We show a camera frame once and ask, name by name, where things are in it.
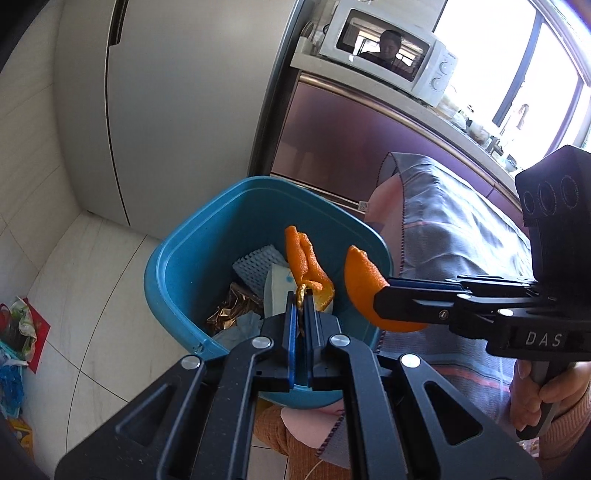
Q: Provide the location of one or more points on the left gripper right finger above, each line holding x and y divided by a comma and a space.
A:
404, 420

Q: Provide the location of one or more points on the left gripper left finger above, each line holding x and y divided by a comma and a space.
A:
195, 421

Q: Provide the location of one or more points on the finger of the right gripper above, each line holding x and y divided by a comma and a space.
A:
430, 301

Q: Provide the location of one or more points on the orange peel piece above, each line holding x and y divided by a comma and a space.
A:
363, 280
307, 271

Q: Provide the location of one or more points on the gold foil snack wrapper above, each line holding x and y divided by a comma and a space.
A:
240, 301

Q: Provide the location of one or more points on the white foam fruit net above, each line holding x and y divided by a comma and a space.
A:
254, 267

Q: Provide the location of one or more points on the blue-dotted paper cup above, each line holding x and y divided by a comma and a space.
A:
279, 283

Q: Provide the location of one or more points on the pink sleeve forearm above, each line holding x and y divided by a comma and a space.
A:
563, 435

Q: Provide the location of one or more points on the blue trash bin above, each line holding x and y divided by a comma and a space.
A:
189, 273

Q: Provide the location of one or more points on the purple kitchen cabinets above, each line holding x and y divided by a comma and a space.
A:
335, 140

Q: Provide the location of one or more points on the kitchen window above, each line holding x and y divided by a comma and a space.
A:
518, 76

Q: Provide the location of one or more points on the person's right hand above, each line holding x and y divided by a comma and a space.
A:
527, 396

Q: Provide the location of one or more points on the plaid grey tablecloth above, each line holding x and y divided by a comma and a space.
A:
438, 227

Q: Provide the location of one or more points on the white countertop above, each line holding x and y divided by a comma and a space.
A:
355, 86

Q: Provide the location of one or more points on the red plastic bag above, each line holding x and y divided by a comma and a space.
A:
23, 332

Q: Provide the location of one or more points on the white microwave oven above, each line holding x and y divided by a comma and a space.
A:
379, 43

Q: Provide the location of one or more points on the silver refrigerator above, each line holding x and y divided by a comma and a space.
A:
159, 103

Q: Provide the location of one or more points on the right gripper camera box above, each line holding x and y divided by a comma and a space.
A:
555, 200

